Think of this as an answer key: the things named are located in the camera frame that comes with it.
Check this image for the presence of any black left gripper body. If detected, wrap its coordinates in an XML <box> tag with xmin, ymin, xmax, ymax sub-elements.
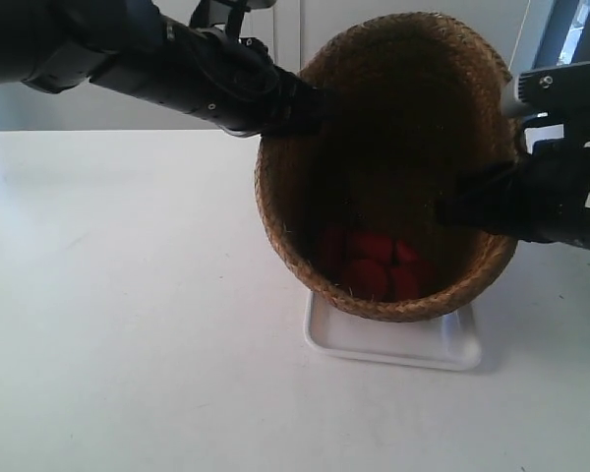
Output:
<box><xmin>191</xmin><ymin>38</ymin><xmax>334</xmax><ymax>137</ymax></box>

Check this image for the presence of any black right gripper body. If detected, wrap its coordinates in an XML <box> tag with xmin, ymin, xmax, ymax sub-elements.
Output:
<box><xmin>435</xmin><ymin>125</ymin><xmax>570</xmax><ymax>244</ymax></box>

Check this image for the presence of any brown woven wicker basket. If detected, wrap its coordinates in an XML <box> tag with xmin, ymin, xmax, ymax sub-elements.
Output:
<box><xmin>255</xmin><ymin>12</ymin><xmax>518</xmax><ymax>323</ymax></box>

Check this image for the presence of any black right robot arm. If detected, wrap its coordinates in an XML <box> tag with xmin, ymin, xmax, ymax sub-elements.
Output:
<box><xmin>436</xmin><ymin>125</ymin><xmax>590</xmax><ymax>251</ymax></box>

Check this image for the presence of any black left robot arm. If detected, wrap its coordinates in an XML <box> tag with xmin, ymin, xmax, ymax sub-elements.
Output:
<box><xmin>0</xmin><ymin>0</ymin><xmax>331</xmax><ymax>138</ymax></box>

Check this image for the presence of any white rectangular plastic tray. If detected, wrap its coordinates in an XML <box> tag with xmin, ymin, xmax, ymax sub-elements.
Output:
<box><xmin>304</xmin><ymin>292</ymin><xmax>483</xmax><ymax>372</ymax></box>

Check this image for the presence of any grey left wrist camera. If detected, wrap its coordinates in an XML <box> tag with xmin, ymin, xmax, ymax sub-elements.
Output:
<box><xmin>189</xmin><ymin>0</ymin><xmax>276</xmax><ymax>29</ymax></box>

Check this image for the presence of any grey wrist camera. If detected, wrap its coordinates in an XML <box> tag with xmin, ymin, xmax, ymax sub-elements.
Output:
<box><xmin>501</xmin><ymin>61</ymin><xmax>590</xmax><ymax>118</ymax></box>
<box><xmin>189</xmin><ymin>0</ymin><xmax>276</xmax><ymax>29</ymax></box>

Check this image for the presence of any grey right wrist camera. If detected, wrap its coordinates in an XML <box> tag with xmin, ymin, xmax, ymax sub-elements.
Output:
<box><xmin>501</xmin><ymin>61</ymin><xmax>590</xmax><ymax>118</ymax></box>

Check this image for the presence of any window with grey frame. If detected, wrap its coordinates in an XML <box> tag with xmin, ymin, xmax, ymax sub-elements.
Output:
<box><xmin>491</xmin><ymin>0</ymin><xmax>590</xmax><ymax>124</ymax></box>

